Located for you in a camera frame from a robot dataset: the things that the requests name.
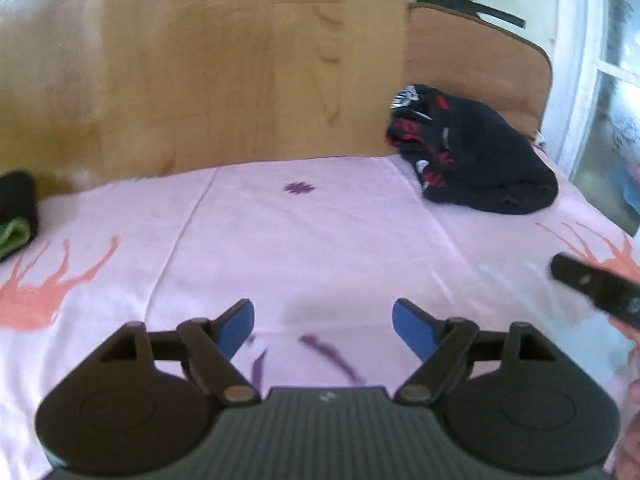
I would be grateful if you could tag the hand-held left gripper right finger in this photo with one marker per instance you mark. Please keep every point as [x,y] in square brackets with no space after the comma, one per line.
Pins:
[412,330]

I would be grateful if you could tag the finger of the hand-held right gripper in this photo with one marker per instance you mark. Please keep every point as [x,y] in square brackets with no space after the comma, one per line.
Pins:
[600,287]

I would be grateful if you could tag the wooden panel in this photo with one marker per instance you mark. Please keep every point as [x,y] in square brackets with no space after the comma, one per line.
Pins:
[200,60]

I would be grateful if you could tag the person's right hand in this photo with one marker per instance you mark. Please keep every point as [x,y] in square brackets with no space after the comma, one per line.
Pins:
[631,430]

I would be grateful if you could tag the pink printed bed sheet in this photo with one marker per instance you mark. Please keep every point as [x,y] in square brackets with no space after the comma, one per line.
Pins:
[325,250]

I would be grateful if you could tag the black and green folded cloth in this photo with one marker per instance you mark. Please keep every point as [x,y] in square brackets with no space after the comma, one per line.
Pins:
[17,210]

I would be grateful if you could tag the white framed glass door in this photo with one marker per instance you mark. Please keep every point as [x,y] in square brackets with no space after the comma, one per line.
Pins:
[590,85]

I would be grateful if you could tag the black reindeer pattern sweater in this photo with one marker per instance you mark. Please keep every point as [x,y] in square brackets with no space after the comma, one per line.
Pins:
[475,160]

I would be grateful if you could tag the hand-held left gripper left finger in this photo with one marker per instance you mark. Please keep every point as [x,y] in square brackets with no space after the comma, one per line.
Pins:
[235,327]

